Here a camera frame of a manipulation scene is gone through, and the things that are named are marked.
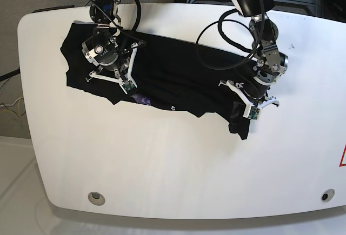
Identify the round table grommet right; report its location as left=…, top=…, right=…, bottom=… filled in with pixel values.
left=321, top=189, right=335, bottom=202

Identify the yellow floor cable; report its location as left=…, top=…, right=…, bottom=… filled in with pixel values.
left=0, top=97, right=25, bottom=118

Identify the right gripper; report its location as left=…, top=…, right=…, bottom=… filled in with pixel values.
left=85, top=39, right=145, bottom=86

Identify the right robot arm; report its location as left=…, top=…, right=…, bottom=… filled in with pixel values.
left=82, top=0, right=146, bottom=93

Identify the black T-shirt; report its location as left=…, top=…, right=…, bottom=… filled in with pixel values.
left=61, top=23, right=254, bottom=140

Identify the red triangle warning sticker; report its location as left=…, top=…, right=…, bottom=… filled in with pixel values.
left=339, top=146, right=346, bottom=167

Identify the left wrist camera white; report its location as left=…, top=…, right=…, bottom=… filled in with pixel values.
left=243, top=106, right=262, bottom=120

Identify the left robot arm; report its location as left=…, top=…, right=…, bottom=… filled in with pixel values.
left=197, top=0, right=288, bottom=107

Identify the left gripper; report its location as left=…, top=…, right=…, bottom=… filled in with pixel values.
left=218, top=80, right=280, bottom=109

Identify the round table grommet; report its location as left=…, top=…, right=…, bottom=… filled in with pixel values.
left=321, top=189, right=335, bottom=202
left=88, top=192, right=105, bottom=206

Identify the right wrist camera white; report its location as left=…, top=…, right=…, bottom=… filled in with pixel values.
left=120, top=79, right=137, bottom=95

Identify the round table grommet left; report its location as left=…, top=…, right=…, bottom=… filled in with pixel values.
left=88, top=192, right=105, bottom=206

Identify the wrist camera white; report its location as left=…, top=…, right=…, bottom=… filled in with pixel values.
left=120, top=79, right=137, bottom=95
left=243, top=106, right=262, bottom=120

